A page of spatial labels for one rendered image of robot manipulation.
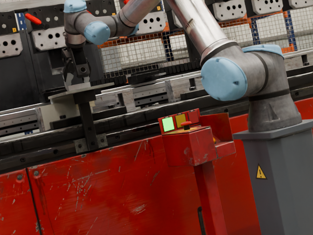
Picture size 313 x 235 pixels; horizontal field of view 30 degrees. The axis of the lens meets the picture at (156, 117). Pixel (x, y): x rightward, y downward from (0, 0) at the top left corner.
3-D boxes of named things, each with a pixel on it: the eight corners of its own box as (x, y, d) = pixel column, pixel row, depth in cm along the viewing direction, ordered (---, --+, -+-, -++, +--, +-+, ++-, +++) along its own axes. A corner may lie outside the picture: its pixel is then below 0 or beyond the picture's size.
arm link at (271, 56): (298, 86, 164) (289, 38, 163) (270, 93, 155) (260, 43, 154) (264, 91, 173) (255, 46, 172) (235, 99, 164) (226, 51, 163)
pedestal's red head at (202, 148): (195, 166, 200) (185, 114, 199) (167, 166, 213) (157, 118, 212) (236, 152, 212) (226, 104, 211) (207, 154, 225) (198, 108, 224)
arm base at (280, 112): (313, 119, 162) (306, 84, 161) (271, 131, 155) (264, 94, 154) (278, 121, 175) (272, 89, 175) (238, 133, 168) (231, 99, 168)
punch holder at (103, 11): (86, 43, 228) (78, 1, 227) (80, 45, 235) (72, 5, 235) (122, 37, 234) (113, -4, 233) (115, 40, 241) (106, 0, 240)
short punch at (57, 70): (52, 74, 225) (47, 50, 225) (51, 75, 227) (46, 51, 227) (77, 70, 229) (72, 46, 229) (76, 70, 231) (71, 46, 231)
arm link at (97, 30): (121, 24, 195) (102, 9, 201) (95, 26, 188) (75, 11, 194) (116, 44, 199) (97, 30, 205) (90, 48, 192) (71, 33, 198)
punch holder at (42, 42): (37, 51, 220) (27, 8, 219) (32, 54, 227) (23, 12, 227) (74, 44, 226) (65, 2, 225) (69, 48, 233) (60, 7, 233)
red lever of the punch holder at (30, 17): (27, 11, 215) (50, 25, 218) (24, 13, 218) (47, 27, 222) (24, 16, 214) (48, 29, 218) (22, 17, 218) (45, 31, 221)
